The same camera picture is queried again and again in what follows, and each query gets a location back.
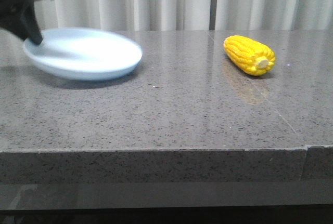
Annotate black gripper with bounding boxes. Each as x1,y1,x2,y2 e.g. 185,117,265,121
1,0,43,45

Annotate light blue round plate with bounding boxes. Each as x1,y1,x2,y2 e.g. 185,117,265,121
22,28,143,81

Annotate yellow toy corn cob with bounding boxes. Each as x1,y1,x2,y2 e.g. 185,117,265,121
223,35,275,76

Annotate white pleated curtain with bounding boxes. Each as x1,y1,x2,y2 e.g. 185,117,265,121
35,0,332,31

